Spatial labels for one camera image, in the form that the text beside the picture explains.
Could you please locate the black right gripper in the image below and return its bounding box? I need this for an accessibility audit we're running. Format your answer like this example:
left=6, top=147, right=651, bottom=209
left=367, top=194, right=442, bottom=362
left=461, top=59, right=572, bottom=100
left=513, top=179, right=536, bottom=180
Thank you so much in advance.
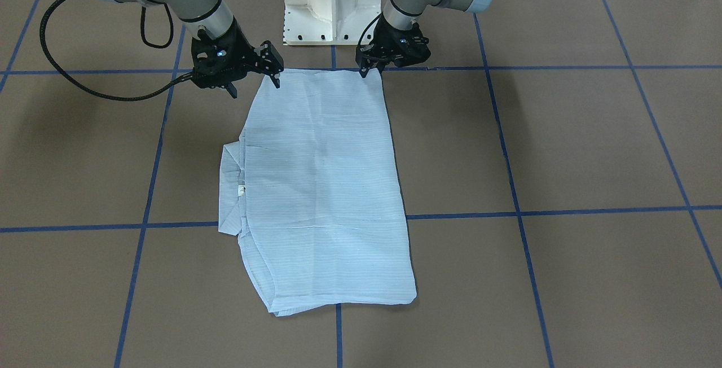
left=191, top=19, right=284, bottom=99

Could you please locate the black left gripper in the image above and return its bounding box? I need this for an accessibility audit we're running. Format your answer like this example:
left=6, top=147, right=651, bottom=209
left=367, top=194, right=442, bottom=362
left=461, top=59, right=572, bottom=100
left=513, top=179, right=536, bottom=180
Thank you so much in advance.
left=356, top=14, right=431, bottom=79

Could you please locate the light blue button shirt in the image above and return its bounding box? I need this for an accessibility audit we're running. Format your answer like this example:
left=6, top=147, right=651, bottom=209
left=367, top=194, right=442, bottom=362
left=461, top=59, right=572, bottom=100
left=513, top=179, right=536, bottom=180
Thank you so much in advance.
left=218, top=69, right=417, bottom=317

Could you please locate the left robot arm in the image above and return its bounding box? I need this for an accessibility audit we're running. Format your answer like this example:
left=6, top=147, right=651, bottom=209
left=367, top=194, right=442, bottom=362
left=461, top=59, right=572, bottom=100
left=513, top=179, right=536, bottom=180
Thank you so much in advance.
left=355, top=0, right=635, bottom=77

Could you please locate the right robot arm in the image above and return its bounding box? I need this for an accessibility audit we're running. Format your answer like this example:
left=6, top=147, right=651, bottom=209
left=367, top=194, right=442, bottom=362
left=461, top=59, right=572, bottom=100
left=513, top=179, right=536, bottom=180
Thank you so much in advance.
left=105, top=0, right=284, bottom=97

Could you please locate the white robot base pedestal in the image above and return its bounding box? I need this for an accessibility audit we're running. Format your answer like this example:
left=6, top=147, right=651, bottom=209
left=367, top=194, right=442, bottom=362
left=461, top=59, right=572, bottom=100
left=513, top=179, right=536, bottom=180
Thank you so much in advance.
left=282, top=0, right=381, bottom=46

